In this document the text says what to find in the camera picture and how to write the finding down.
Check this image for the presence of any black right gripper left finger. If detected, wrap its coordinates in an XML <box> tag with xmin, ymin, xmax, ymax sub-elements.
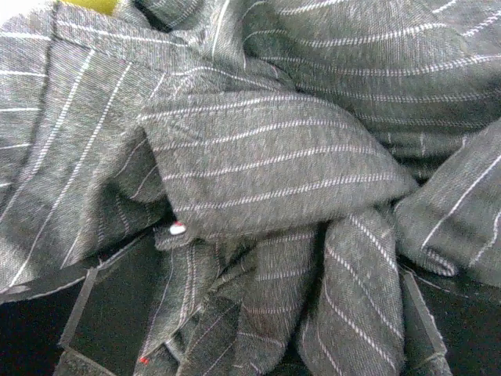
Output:
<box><xmin>1</xmin><ymin>232</ymin><xmax>161</xmax><ymax>375</ymax></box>

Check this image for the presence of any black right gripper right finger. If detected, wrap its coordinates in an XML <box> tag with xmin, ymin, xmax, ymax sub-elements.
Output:
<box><xmin>398</xmin><ymin>258</ymin><xmax>500</xmax><ymax>375</ymax></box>

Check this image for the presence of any dark pinstriped shirt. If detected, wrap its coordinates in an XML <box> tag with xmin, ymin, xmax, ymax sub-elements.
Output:
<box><xmin>1</xmin><ymin>1</ymin><xmax>500</xmax><ymax>375</ymax></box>

